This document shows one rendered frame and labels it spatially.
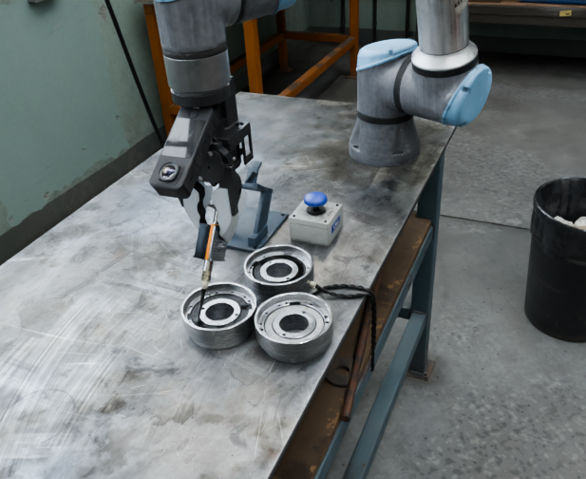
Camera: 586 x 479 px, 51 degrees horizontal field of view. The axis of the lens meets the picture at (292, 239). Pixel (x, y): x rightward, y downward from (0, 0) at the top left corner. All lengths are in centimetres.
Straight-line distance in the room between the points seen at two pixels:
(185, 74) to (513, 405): 144
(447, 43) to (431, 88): 8
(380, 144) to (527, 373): 99
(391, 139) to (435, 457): 87
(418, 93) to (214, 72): 54
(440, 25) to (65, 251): 74
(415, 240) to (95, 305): 81
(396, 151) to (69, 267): 67
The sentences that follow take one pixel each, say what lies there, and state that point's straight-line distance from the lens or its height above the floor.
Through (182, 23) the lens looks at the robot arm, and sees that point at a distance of 71.
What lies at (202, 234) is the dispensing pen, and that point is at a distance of 83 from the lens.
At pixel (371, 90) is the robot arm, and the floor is 95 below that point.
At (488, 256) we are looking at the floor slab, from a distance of 246.
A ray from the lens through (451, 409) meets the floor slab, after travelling 186.
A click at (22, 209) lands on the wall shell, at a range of 277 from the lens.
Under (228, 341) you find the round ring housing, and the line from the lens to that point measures 84.
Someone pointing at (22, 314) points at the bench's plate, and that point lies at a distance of 102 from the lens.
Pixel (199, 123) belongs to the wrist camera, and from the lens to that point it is 74.
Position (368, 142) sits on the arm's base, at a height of 85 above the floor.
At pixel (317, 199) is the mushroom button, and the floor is 87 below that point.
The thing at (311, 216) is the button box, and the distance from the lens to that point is 103.
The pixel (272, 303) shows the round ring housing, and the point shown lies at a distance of 86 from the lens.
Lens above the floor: 138
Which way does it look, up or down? 33 degrees down
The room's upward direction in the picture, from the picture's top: 4 degrees counter-clockwise
